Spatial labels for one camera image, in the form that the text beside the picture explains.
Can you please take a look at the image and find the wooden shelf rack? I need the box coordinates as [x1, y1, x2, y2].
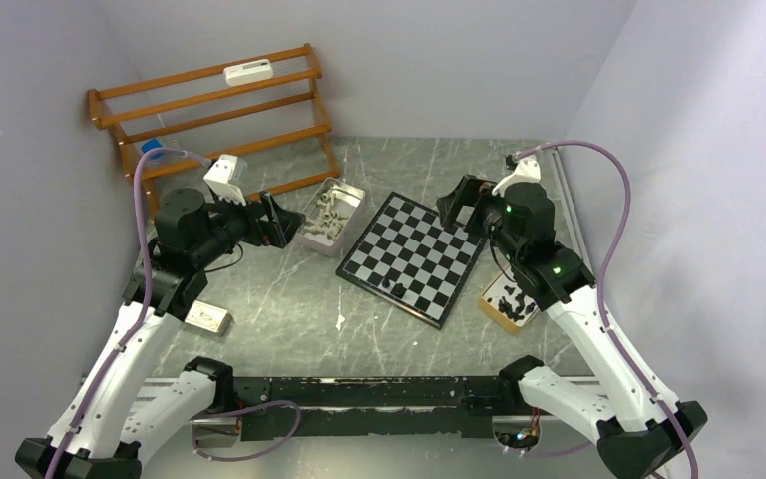
[87, 43, 342, 214]

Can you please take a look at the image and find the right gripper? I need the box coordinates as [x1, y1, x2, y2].
[435, 173, 523, 263]

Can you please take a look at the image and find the chessboard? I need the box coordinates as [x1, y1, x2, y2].
[335, 192, 486, 329]

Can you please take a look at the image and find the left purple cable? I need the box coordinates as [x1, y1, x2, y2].
[42, 147, 213, 479]

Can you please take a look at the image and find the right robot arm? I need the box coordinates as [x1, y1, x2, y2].
[436, 175, 708, 478]

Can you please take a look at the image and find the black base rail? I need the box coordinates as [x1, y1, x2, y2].
[188, 375, 563, 443]

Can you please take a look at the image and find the white box on rack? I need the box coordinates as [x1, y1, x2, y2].
[223, 58, 274, 87]

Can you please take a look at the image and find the small card box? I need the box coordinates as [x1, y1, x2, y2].
[185, 301, 232, 336]

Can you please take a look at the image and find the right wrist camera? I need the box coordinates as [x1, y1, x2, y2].
[492, 154, 542, 197]

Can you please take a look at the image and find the black chess king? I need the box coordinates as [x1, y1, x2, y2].
[392, 283, 406, 298]

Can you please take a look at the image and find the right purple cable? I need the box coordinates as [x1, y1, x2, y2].
[514, 140, 700, 479]

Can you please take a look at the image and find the blue cap container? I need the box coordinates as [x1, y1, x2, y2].
[140, 138, 165, 163]

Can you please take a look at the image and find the gold tin of black pieces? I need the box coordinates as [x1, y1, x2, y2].
[478, 273, 540, 335]

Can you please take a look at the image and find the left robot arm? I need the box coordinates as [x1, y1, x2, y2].
[15, 188, 305, 478]

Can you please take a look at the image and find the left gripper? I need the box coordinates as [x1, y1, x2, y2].
[191, 185, 304, 266]

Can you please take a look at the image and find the purple cable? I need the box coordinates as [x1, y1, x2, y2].
[514, 140, 700, 479]
[42, 147, 213, 479]

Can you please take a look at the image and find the pink tin of white pieces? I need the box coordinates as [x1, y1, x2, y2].
[293, 178, 366, 257]

